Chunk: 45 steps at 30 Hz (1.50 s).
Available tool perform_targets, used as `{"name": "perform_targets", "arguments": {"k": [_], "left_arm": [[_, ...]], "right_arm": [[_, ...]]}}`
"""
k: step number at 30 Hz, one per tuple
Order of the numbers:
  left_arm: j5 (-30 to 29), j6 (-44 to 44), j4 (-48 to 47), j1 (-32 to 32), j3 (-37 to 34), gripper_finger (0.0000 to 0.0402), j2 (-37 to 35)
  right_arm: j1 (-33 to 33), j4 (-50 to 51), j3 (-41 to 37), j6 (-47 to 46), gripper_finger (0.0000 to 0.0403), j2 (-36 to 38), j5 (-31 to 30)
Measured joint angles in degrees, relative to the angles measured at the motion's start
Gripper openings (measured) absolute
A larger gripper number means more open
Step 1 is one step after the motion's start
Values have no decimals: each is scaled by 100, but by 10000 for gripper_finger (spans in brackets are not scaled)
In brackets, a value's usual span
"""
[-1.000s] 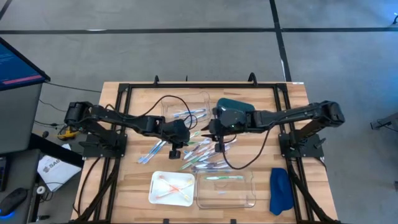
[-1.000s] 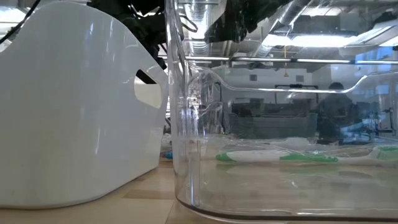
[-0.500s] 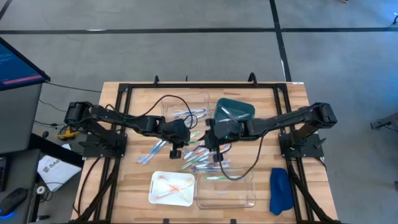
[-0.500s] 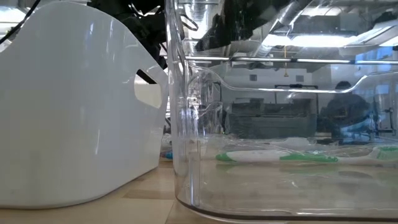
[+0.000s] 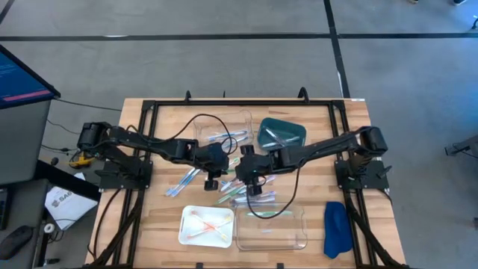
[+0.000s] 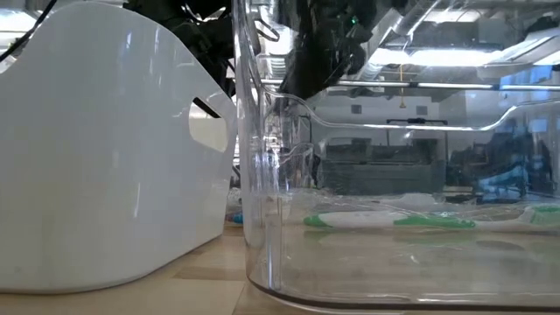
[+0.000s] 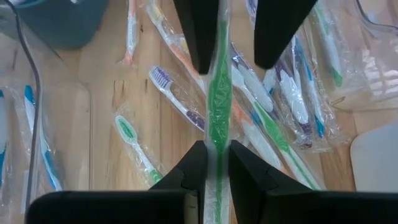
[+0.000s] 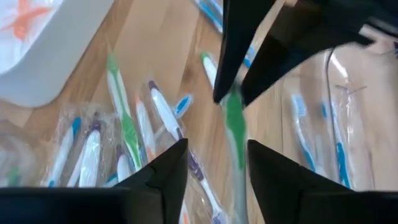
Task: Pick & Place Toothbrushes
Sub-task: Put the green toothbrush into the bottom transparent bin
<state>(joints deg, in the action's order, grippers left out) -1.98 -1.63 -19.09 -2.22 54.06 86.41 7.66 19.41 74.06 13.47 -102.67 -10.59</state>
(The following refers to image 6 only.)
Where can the white plastic bin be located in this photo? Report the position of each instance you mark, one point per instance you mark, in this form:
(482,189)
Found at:
(87,175)

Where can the blue toothbrush in wrapper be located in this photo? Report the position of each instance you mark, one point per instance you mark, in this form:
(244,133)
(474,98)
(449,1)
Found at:
(237,218)

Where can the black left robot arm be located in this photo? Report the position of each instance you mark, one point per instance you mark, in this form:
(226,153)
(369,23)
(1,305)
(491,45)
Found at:
(197,35)

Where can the silver overhead rail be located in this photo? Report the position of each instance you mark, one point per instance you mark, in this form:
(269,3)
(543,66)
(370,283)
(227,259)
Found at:
(437,85)

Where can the clear plastic bin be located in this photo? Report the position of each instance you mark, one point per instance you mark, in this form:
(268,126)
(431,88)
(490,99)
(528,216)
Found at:
(394,280)

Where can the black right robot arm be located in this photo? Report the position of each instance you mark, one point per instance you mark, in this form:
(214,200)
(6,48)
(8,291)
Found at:
(332,17)

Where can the dark equipment shelf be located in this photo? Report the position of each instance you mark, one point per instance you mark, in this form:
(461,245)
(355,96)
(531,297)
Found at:
(372,153)

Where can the green toothbrush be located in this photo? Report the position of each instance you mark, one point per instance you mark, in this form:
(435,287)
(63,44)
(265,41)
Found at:
(359,220)

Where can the ribbed silver ventilation duct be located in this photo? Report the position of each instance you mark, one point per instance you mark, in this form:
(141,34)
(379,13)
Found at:
(407,22)

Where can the blue robot workstation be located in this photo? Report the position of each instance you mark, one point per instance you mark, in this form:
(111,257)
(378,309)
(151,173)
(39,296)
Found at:
(503,175)

